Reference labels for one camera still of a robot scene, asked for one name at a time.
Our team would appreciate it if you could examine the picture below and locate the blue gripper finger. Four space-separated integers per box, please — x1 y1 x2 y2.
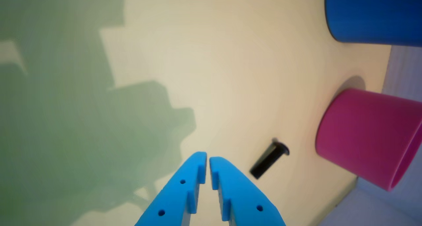
135 152 207 226
209 156 286 226

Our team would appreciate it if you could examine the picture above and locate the black bolt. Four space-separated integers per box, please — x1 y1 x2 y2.
250 139 290 180

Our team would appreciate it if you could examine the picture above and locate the blue round box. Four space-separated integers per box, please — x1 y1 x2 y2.
324 0 422 48

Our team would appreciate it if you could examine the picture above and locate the pink round box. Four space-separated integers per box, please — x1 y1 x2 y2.
315 88 422 192

